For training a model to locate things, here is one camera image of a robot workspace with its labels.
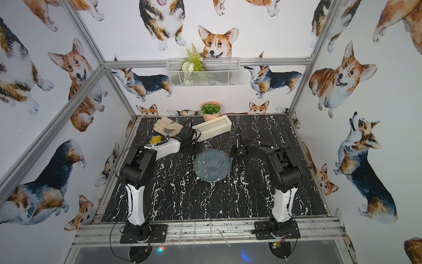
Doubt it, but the pink pot with succulent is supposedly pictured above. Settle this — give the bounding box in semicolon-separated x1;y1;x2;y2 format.
201;101;221;121

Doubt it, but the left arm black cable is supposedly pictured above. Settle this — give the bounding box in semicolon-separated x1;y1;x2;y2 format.
108;120;202;264

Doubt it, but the white wire wall basket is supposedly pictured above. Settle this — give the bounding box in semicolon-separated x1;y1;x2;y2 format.
166;58;240;87

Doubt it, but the beige work glove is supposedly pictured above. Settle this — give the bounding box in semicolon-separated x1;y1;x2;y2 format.
153;117;183;137

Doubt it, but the yellow spatula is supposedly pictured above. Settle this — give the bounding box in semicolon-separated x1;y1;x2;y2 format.
149;135;162;145

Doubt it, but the cream plastic wrap dispenser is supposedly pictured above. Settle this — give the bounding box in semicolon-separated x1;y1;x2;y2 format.
193;115;232;142

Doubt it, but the blue-grey ceramic plate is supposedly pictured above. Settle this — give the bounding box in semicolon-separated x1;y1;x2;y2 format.
193;148;233;183

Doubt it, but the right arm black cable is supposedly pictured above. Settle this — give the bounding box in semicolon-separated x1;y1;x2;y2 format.
270;211;301;260

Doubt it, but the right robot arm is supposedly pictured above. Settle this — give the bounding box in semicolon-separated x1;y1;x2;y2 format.
233;132;303;232

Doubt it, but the clear plastic wrap sheet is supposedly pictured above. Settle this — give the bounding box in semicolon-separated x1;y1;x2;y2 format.
192;147;233;184

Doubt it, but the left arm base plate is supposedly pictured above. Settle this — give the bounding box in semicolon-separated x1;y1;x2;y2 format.
120;223;168;244

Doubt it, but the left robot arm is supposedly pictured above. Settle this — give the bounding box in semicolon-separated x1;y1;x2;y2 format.
120;123;202;229

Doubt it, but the green fern with white flower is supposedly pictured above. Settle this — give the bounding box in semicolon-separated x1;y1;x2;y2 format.
181;44;206;86

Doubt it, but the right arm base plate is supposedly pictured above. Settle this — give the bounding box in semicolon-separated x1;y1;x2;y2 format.
252;218;301;240

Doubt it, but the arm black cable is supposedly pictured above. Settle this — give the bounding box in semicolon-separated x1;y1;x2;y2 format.
108;120;202;264
270;211;301;260

